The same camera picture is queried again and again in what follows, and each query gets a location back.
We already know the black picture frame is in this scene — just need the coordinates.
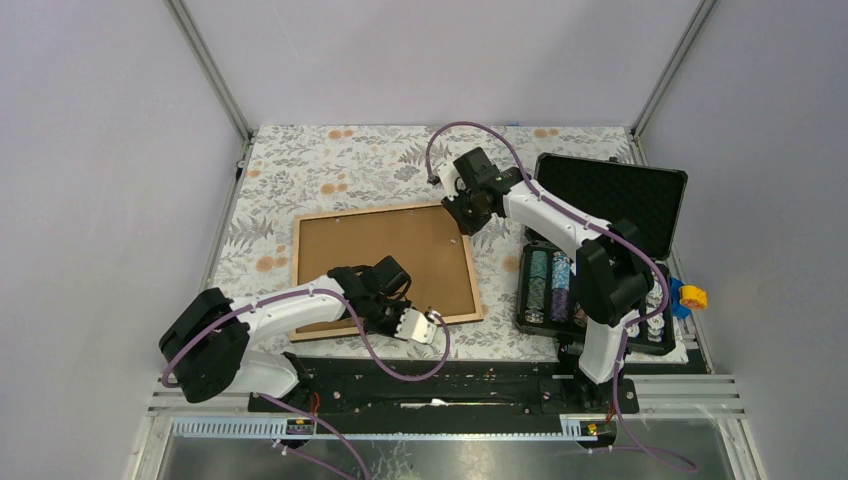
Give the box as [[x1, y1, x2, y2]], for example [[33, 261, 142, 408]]
[[288, 201, 485, 344]]

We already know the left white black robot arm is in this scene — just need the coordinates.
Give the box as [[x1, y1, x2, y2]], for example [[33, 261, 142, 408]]
[[158, 256, 435, 411]]

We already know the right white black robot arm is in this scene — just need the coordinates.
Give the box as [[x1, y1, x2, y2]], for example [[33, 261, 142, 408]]
[[427, 148, 661, 412]]

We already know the floral table mat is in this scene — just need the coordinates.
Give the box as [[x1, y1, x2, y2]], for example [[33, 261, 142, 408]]
[[209, 125, 632, 362]]

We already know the black poker chip case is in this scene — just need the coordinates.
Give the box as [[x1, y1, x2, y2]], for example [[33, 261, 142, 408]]
[[515, 153, 688, 344]]

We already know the yellow blue tape dispenser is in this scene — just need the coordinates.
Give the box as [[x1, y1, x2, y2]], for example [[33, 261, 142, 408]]
[[670, 277, 708, 319]]

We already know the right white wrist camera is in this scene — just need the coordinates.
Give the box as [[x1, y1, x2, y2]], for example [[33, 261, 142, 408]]
[[428, 162, 461, 201]]

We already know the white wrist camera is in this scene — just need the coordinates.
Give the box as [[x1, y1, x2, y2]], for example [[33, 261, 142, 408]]
[[428, 162, 461, 201], [394, 308, 443, 345]]

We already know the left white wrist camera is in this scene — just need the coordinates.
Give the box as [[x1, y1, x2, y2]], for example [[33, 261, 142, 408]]
[[394, 308, 443, 345]]

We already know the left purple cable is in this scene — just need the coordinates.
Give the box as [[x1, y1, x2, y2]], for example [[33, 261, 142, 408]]
[[160, 287, 453, 480]]

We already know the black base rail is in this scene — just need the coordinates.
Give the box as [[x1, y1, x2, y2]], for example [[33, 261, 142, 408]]
[[182, 354, 707, 436]]

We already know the grey slotted cable duct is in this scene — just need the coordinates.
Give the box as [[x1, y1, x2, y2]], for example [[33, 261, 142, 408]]
[[172, 412, 597, 443]]

